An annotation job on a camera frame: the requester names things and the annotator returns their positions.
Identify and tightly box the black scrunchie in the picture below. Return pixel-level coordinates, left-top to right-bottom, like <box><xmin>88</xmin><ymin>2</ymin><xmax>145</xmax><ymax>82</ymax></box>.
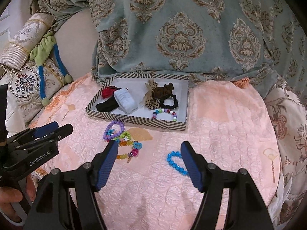
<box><xmin>159</xmin><ymin>94</ymin><xmax>178</xmax><ymax>110</ymax></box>

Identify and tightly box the person's left hand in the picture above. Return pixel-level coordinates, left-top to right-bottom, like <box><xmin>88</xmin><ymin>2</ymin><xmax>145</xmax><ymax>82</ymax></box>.
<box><xmin>1</xmin><ymin>176</ymin><xmax>36</xmax><ymax>222</ymax></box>

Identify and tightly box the blue bead bracelet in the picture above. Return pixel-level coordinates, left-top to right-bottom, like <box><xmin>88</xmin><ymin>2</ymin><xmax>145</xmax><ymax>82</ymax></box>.
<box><xmin>166</xmin><ymin>150</ymin><xmax>190</xmax><ymax>177</ymax></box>

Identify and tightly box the purple bead bracelet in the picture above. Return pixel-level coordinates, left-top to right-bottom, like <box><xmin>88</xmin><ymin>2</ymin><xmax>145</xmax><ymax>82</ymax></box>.
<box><xmin>102</xmin><ymin>120</ymin><xmax>126</xmax><ymax>142</ymax></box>

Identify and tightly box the teal damask blanket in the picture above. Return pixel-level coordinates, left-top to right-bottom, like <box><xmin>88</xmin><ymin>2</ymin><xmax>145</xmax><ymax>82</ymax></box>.
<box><xmin>30</xmin><ymin>0</ymin><xmax>306</xmax><ymax>99</ymax></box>

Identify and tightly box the cream bolster pillow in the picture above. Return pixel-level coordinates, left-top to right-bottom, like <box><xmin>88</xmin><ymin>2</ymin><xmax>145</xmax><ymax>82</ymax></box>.
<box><xmin>1</xmin><ymin>13</ymin><xmax>55</xmax><ymax>72</ymax></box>

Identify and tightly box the red velvet hair bow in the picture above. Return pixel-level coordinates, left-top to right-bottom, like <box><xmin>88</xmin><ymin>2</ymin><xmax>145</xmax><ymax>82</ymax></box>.
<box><xmin>102</xmin><ymin>86</ymin><xmax>121</xmax><ymax>99</ymax></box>

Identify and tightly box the multicolour bead bracelet in tray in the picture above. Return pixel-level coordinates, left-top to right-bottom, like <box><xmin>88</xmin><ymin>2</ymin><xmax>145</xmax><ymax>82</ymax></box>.
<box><xmin>152</xmin><ymin>108</ymin><xmax>177</xmax><ymax>122</ymax></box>

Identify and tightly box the striped black white tray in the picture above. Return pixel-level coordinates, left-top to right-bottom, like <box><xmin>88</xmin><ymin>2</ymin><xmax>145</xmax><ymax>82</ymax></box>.
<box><xmin>85</xmin><ymin>73</ymin><xmax>189</xmax><ymax>131</ymax></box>

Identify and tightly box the leopard print brown scrunchie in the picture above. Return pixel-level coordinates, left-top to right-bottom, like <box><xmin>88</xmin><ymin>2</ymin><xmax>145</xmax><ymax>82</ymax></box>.
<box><xmin>143</xmin><ymin>80</ymin><xmax>174</xmax><ymax>110</ymax></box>

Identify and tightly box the black velvet hair accessory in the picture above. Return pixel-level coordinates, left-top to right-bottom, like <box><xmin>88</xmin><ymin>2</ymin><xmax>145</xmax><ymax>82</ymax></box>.
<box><xmin>95</xmin><ymin>96</ymin><xmax>119</xmax><ymax>113</ymax></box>

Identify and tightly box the floral beige pillow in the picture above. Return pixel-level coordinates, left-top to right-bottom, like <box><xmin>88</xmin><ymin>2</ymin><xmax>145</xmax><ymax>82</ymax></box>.
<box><xmin>264</xmin><ymin>77</ymin><xmax>306</xmax><ymax>229</ymax></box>

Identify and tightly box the colourful bead bracelet pile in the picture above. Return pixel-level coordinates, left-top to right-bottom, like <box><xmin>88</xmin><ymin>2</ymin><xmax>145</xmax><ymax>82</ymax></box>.
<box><xmin>105</xmin><ymin>129</ymin><xmax>143</xmax><ymax>164</ymax></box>

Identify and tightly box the pink quilted bedspread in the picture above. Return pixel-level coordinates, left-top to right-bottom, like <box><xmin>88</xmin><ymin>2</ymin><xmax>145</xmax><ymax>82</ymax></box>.
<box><xmin>29</xmin><ymin>73</ymin><xmax>281</xmax><ymax>230</ymax></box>

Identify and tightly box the light blue fluffy scrunchie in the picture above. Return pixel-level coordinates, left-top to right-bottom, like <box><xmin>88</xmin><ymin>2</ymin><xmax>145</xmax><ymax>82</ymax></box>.
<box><xmin>113</xmin><ymin>88</ymin><xmax>138</xmax><ymax>114</ymax></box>

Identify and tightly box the blue green tassel cord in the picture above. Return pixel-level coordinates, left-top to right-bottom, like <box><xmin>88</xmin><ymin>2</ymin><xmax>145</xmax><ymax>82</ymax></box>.
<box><xmin>29</xmin><ymin>32</ymin><xmax>73</xmax><ymax>107</ymax></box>

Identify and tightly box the embroidered cream cushion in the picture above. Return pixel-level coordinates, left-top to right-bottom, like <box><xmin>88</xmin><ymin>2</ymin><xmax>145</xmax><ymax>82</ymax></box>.
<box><xmin>1</xmin><ymin>58</ymin><xmax>66</xmax><ymax>125</ymax></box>

